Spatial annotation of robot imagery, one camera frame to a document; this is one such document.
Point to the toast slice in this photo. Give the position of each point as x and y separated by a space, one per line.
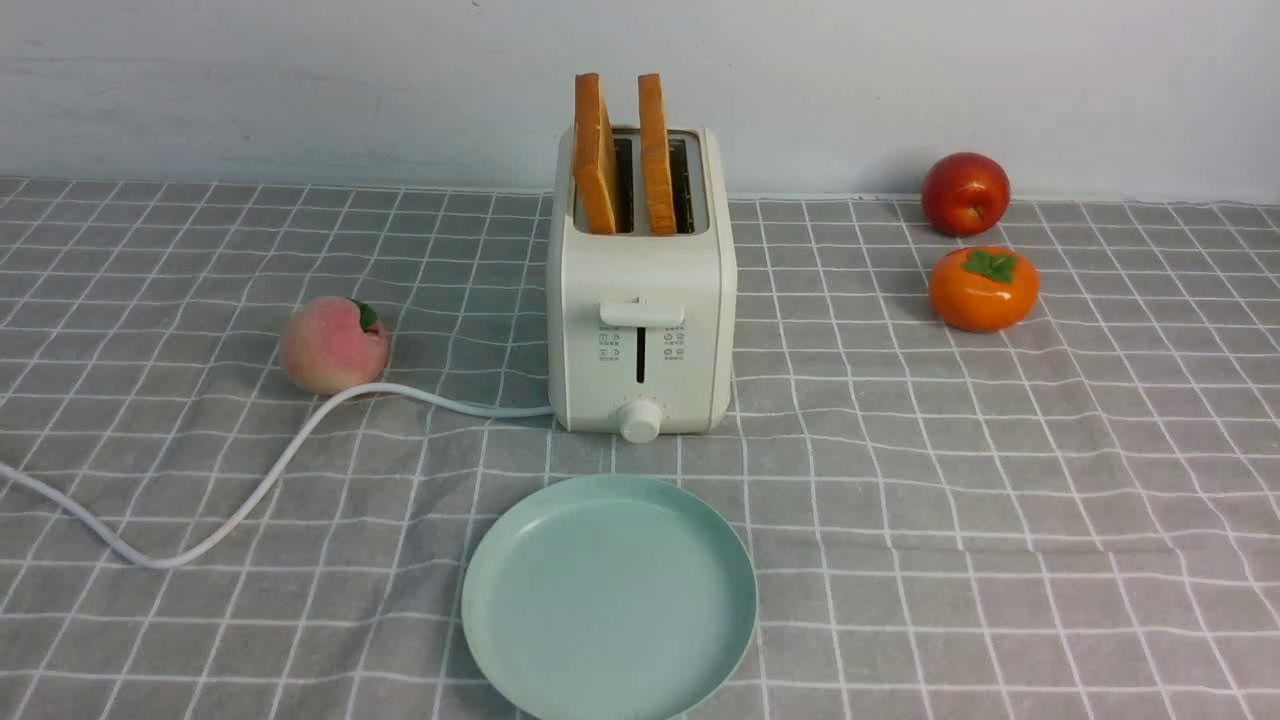
594 158
657 173

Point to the white two-slot toaster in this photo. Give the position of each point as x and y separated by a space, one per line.
640 327

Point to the light green round plate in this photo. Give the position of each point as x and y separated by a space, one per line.
609 597

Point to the pink peach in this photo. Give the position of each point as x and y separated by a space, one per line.
333 343

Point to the orange persimmon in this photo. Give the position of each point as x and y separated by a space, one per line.
983 289

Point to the red apple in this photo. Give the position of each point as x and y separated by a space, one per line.
965 194

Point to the grey checked tablecloth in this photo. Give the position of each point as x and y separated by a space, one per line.
1073 519

